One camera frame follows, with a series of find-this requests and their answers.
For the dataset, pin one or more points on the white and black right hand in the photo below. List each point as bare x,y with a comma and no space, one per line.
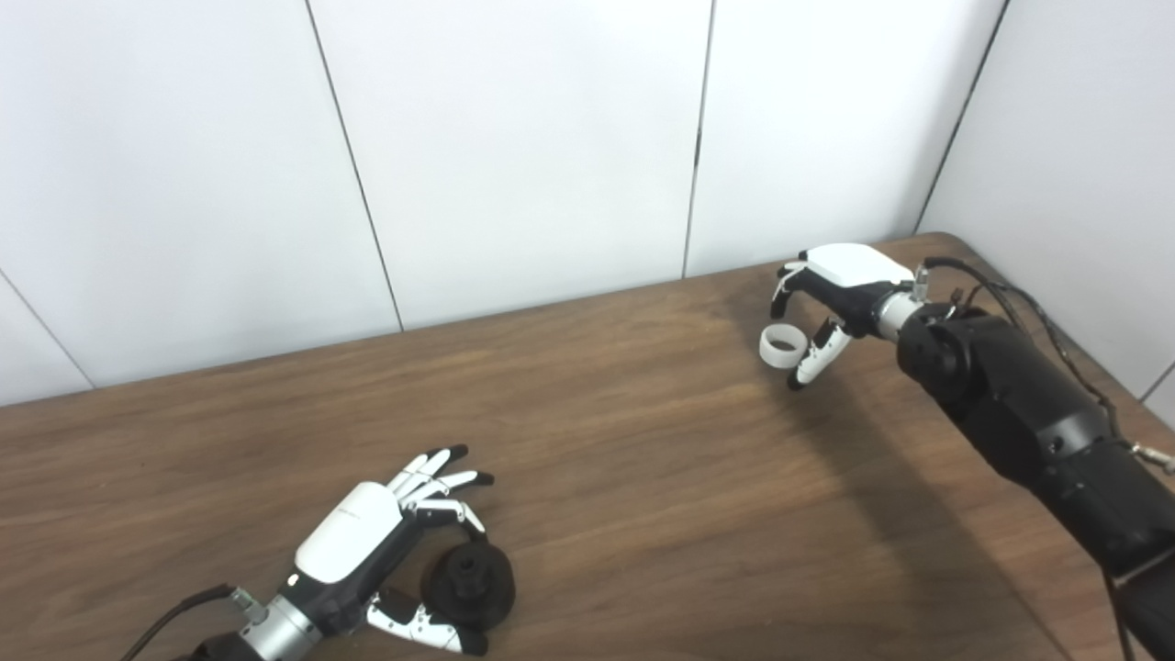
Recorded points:
854,271

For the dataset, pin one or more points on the white and black left hand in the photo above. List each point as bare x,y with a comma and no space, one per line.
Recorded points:
344,542

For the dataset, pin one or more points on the round black plastic part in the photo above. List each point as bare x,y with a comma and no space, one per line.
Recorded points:
473,588

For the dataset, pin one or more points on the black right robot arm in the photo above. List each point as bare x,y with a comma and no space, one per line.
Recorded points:
1028,413

